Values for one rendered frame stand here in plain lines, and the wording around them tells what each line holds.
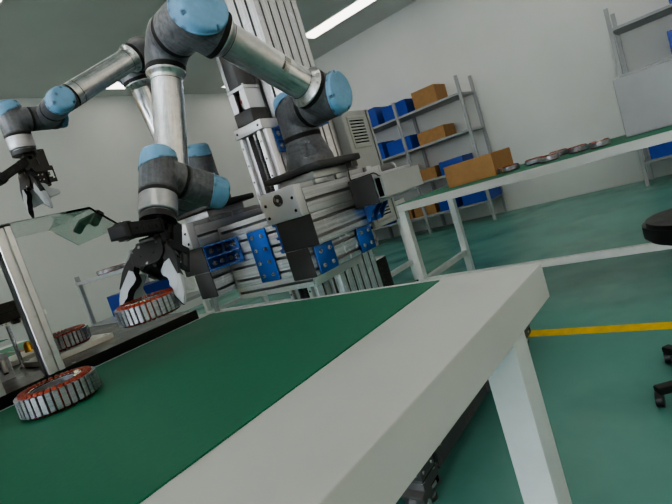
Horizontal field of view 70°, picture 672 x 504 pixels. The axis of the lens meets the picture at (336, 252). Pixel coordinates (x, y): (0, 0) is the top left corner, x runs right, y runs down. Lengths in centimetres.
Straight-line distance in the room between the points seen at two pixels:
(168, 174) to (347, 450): 77
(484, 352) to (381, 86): 774
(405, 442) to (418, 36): 764
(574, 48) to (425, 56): 203
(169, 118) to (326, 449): 99
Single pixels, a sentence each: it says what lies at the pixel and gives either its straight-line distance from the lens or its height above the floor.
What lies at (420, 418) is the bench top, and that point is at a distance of 41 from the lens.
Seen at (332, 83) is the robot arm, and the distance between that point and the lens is 138.
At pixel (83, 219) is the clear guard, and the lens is 126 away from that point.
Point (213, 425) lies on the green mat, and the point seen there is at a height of 75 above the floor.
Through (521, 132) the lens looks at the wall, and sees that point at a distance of 732.
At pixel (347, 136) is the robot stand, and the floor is 113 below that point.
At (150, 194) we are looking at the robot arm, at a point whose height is 103.
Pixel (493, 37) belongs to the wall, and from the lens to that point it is 746.
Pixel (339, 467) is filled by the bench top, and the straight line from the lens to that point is 35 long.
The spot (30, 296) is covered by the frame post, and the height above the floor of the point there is 92.
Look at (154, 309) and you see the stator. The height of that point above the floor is 83.
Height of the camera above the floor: 92
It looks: 6 degrees down
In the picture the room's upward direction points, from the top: 18 degrees counter-clockwise
